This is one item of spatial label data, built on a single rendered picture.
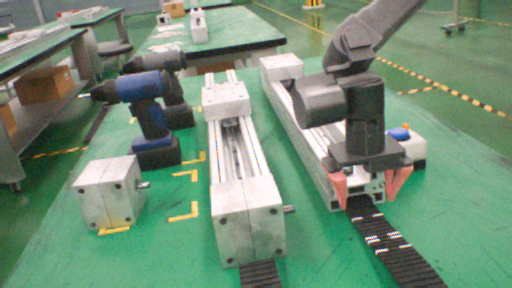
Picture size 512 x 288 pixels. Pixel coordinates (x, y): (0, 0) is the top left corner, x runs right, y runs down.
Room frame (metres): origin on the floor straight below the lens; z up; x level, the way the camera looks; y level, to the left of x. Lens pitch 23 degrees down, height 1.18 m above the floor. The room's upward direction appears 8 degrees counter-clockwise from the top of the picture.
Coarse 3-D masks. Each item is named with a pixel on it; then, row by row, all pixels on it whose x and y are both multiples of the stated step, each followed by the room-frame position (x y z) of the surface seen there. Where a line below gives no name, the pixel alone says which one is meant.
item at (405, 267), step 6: (396, 264) 0.40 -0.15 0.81; (402, 264) 0.40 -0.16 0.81; (408, 264) 0.39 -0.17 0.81; (414, 264) 0.39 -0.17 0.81; (420, 264) 0.39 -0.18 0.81; (426, 264) 0.39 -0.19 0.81; (390, 270) 0.39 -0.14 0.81; (396, 270) 0.38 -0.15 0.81; (402, 270) 0.38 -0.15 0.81; (408, 270) 0.38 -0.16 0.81; (414, 270) 0.38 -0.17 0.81
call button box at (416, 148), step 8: (408, 136) 0.70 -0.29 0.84; (416, 136) 0.70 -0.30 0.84; (400, 144) 0.68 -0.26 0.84; (408, 144) 0.67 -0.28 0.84; (416, 144) 0.67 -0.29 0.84; (424, 144) 0.67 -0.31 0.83; (408, 152) 0.67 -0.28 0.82; (416, 152) 0.67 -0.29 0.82; (424, 152) 0.67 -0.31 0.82; (416, 160) 0.67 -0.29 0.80; (424, 160) 0.67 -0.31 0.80; (416, 168) 0.67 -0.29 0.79; (424, 168) 0.68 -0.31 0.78
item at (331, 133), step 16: (272, 96) 1.13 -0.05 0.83; (288, 96) 0.98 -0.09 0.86; (288, 112) 0.88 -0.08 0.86; (288, 128) 0.91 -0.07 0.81; (320, 128) 0.81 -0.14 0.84; (336, 128) 0.75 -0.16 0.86; (304, 144) 0.73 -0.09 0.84; (320, 144) 0.67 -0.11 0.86; (304, 160) 0.75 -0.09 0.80; (320, 160) 0.61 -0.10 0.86; (320, 176) 0.62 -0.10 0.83; (352, 176) 0.61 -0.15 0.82; (368, 176) 0.59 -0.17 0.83; (320, 192) 0.63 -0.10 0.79; (352, 192) 0.58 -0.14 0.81; (368, 192) 0.58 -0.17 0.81; (384, 192) 0.58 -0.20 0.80; (336, 208) 0.58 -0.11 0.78
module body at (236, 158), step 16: (208, 80) 1.26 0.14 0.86; (208, 128) 0.83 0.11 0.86; (224, 128) 0.92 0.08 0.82; (240, 128) 0.87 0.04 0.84; (208, 144) 0.75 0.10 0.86; (224, 144) 0.82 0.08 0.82; (240, 144) 0.81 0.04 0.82; (256, 144) 0.71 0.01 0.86; (224, 160) 0.66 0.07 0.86; (240, 160) 0.71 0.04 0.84; (256, 160) 0.64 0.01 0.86; (224, 176) 0.60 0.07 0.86; (240, 176) 0.64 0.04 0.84
